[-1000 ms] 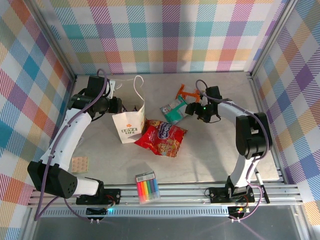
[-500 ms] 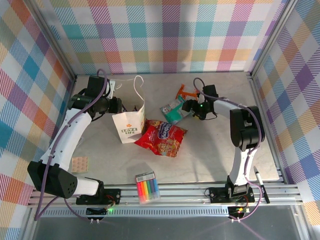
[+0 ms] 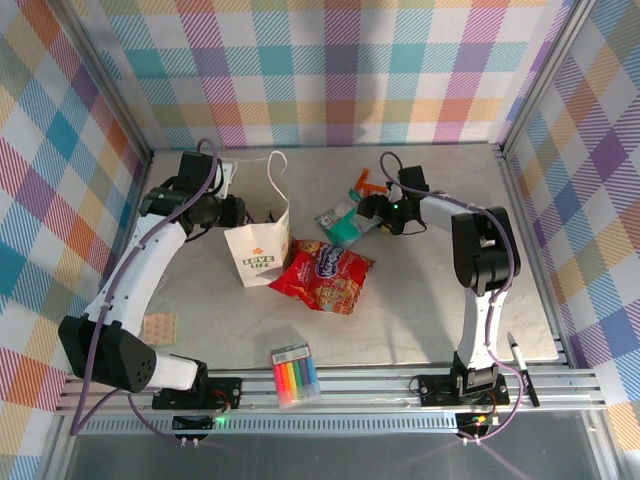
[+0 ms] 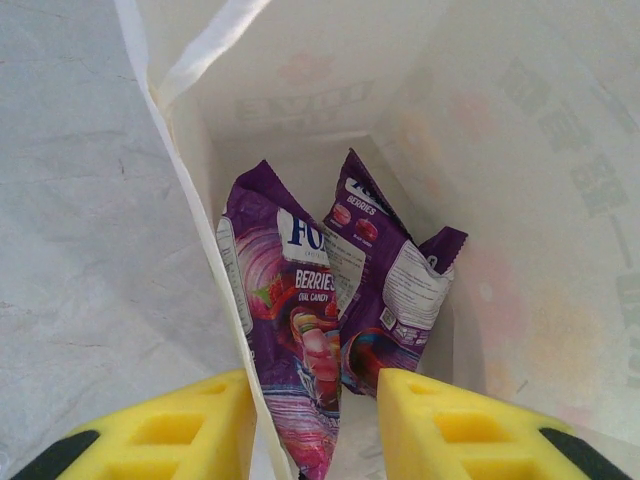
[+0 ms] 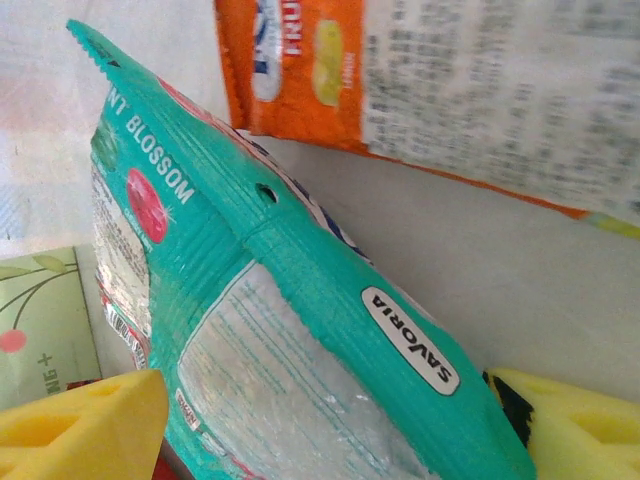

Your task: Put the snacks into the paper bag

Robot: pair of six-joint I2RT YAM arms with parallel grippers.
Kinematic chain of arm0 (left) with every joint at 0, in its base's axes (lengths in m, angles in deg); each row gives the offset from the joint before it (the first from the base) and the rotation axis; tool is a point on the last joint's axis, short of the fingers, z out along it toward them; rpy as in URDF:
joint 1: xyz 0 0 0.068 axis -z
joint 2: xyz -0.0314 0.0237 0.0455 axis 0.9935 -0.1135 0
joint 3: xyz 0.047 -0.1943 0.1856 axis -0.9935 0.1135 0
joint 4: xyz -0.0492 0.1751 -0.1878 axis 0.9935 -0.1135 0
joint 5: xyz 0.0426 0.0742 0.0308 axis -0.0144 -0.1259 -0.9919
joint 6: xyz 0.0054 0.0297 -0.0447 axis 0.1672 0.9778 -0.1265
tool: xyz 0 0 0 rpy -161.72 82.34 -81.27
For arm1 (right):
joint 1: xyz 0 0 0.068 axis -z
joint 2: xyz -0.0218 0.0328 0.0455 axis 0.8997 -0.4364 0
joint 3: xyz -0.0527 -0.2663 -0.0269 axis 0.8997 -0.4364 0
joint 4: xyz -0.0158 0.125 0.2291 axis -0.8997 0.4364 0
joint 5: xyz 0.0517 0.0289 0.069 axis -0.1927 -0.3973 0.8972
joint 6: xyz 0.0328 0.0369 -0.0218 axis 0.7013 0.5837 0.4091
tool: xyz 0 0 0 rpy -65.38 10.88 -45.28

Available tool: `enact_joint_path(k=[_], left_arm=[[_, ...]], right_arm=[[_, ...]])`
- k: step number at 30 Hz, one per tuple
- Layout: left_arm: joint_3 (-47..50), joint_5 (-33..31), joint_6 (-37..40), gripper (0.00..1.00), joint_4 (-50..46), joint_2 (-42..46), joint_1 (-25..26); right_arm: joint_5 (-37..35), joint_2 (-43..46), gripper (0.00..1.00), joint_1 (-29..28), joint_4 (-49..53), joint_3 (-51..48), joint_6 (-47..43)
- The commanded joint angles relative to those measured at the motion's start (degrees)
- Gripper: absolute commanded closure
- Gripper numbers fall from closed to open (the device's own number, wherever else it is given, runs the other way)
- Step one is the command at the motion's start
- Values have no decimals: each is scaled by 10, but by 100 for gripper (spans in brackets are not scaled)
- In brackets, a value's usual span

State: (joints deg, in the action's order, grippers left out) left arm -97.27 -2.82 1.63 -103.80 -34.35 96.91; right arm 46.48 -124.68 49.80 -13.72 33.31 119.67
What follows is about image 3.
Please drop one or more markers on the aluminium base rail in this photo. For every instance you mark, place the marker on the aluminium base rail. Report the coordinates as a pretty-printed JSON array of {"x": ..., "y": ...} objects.
[{"x": 360, "y": 395}]

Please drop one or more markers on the beige adhesive patch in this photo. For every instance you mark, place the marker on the beige adhesive patch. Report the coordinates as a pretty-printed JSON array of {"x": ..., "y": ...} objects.
[{"x": 160, "y": 330}]

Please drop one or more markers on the black marker pen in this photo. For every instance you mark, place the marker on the black marker pen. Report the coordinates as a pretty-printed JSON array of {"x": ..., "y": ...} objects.
[{"x": 522, "y": 370}]

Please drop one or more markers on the teal white snack bag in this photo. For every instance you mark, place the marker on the teal white snack bag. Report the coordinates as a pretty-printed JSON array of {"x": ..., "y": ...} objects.
[{"x": 345, "y": 227}]

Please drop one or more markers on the aluminium frame post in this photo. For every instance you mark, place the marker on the aluminium frame post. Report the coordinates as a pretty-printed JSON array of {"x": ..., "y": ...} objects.
[
  {"x": 107, "y": 75},
  {"x": 544, "y": 75}
]

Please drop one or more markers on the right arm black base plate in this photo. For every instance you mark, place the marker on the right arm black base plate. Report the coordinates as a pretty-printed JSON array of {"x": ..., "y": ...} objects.
[{"x": 435, "y": 390}]

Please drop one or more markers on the large red snack bag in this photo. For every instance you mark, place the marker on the large red snack bag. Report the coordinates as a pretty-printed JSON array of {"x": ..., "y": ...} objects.
[{"x": 320, "y": 280}]

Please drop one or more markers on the orange snack bag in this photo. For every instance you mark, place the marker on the orange snack bag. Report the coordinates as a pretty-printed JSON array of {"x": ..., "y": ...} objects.
[{"x": 365, "y": 185}]

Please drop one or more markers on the white flower-print paper bag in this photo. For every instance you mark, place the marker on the white flower-print paper bag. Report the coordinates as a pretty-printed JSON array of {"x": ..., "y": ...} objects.
[{"x": 257, "y": 250}]

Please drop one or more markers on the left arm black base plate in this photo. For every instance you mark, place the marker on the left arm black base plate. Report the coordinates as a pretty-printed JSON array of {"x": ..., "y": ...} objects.
[{"x": 225, "y": 392}]

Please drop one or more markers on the pack of coloured markers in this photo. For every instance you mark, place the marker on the pack of coloured markers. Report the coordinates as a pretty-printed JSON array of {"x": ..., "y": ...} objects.
[{"x": 295, "y": 375}]

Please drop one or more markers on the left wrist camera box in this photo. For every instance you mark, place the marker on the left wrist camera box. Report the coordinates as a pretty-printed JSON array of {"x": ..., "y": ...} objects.
[{"x": 227, "y": 177}]

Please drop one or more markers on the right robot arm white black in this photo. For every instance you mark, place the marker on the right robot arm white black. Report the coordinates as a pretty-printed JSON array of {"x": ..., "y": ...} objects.
[{"x": 485, "y": 250}]

